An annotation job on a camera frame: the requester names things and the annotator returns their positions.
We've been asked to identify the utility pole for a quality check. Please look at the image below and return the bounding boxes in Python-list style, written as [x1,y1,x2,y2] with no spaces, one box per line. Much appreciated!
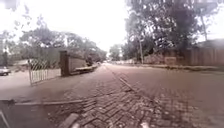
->
[137,31,145,65]

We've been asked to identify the red brick road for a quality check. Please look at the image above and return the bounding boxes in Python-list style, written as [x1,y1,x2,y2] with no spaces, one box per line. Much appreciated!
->
[33,62,224,128]

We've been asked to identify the roadside verge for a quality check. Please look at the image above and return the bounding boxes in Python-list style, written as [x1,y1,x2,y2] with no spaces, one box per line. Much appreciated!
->
[111,61,224,72]

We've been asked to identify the row of tall trees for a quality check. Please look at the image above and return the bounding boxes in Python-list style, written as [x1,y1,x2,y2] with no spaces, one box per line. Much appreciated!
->
[109,0,224,64]

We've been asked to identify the robot's own part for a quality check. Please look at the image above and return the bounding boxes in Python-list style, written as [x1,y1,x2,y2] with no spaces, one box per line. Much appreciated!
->
[140,121,150,128]
[70,122,81,128]

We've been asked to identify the metal lattice gate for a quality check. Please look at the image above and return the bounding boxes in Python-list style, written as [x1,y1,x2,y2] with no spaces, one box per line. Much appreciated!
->
[27,58,62,86]

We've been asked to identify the concrete kerb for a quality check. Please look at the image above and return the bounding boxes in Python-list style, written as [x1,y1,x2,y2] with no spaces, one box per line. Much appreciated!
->
[0,98,88,128]

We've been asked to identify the pale concrete driveway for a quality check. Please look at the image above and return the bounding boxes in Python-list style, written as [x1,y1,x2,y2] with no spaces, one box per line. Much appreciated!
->
[0,68,101,103]

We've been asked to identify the bare dirt ground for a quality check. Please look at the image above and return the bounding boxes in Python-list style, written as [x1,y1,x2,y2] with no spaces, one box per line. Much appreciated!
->
[0,101,88,128]

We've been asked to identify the car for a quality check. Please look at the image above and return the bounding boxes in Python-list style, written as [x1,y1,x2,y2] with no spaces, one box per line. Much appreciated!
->
[0,66,12,77]

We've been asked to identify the wall with dark pillar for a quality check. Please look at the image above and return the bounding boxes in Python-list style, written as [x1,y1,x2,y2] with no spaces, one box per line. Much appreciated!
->
[59,49,100,77]

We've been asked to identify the brown boundary wall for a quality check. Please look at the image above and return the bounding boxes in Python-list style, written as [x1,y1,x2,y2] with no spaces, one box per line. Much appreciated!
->
[143,39,224,67]

